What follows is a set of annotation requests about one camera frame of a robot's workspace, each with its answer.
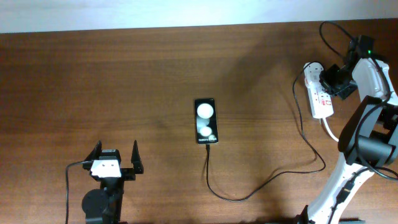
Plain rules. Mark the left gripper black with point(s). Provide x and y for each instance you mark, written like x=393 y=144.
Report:
x=129 y=173

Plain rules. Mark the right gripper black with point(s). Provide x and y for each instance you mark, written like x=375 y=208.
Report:
x=323 y=80

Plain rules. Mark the black smartphone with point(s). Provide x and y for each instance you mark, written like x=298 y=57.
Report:
x=206 y=121

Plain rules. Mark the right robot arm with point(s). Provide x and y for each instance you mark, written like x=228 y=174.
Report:
x=368 y=142

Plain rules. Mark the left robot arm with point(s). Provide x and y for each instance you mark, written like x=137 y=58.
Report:
x=104 y=205

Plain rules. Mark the white USB charger plug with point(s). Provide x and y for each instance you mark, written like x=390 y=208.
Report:
x=312 y=71

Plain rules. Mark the white power strip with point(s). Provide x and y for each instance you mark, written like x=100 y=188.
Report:
x=320 y=103

